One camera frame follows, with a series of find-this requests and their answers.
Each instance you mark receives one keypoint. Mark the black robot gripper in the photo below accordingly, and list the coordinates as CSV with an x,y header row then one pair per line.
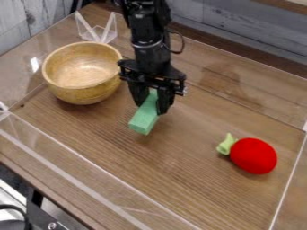
x,y
150,71

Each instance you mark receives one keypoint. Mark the green foam block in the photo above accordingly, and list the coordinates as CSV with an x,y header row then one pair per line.
x,y
146,116

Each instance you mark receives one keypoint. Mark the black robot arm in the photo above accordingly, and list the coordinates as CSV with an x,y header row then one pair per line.
x,y
147,18

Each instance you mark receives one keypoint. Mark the brown wooden bowl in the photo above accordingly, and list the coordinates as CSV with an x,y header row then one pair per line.
x,y
81,73

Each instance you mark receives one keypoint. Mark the red plush tomato toy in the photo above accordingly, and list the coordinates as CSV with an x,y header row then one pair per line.
x,y
251,153

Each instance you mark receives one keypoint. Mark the clear acrylic corner bracket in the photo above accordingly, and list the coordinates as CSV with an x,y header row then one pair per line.
x,y
96,33

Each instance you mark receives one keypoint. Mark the black metal table bracket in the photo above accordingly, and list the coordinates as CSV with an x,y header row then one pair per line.
x,y
40,220

